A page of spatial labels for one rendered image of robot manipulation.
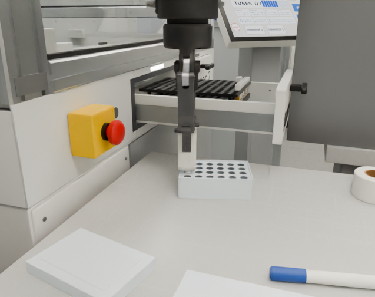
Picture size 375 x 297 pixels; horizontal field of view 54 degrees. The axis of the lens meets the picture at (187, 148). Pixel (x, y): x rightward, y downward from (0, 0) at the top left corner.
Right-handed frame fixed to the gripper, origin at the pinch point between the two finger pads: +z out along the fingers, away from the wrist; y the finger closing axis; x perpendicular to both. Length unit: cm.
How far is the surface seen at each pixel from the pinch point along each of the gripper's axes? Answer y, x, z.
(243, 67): -120, 20, 0
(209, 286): 30.7, 3.7, 2.7
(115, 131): 5.0, -10.9, -4.3
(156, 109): -16.5, -7.3, -2.7
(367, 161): -22.8, 40.7, 10.1
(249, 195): 3.1, 10.6, 7.0
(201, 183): 3.1, 2.5, 5.0
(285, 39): -109, 37, -13
